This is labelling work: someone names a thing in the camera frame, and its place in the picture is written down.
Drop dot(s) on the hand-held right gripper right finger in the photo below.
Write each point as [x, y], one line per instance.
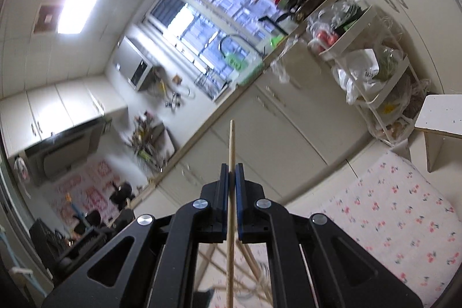
[239, 187]

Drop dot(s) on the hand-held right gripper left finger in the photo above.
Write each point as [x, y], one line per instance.
[226, 185]

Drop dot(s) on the single light wooden chopstick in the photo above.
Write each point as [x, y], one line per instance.
[232, 145]

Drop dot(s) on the bunch of wooden chopsticks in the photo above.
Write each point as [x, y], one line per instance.
[252, 259]

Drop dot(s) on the clear glass jar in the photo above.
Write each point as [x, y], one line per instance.
[269, 275]

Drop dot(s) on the black cooking pot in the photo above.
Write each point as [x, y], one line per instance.
[92, 219]

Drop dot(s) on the white sink base cabinet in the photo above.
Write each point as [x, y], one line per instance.
[274, 134]

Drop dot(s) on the black wok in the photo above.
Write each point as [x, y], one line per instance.
[121, 194]

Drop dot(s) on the range hood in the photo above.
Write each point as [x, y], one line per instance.
[61, 153]

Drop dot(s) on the kitchen utensil rack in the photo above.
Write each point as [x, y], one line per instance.
[148, 140]

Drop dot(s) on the green sink cloth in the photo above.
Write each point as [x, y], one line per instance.
[249, 74]

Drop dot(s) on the clear hanging plastic bag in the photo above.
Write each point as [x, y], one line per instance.
[285, 63]

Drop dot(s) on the curved kitchen faucet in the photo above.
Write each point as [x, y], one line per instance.
[234, 40]

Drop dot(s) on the silver gas water heater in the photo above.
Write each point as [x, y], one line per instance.
[135, 64]

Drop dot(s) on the green plastic cup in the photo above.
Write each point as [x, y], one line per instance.
[277, 40]

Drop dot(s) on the cherry print tablecloth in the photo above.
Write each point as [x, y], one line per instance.
[389, 221]

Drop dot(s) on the white rolling storage cart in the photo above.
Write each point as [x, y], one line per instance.
[375, 102]

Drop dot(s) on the white plastic bag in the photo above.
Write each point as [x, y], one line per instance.
[361, 71]

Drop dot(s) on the barred kitchen window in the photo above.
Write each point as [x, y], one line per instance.
[209, 15]

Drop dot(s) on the white wooden stool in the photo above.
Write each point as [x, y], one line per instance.
[438, 120]

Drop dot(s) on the ceiling vent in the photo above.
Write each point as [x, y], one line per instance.
[47, 18]

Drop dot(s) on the ceiling light panel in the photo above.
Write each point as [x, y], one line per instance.
[81, 1]

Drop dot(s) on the pink wall stickers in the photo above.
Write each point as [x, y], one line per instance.
[85, 185]

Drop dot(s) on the wall socket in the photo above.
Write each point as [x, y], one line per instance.
[177, 79]

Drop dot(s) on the white wall cabinets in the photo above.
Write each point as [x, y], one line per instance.
[54, 113]

